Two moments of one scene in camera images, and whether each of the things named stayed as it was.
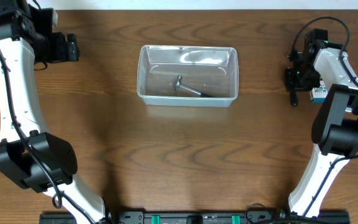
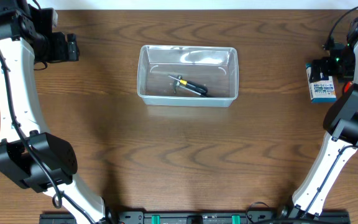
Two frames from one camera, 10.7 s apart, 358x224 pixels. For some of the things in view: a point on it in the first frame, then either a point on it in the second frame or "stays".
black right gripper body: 293,82 to 319,66
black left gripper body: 71,48 stays
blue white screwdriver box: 318,94 stays
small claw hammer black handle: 177,83 stays
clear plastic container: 188,76 stays
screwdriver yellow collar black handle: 294,98 to 196,86
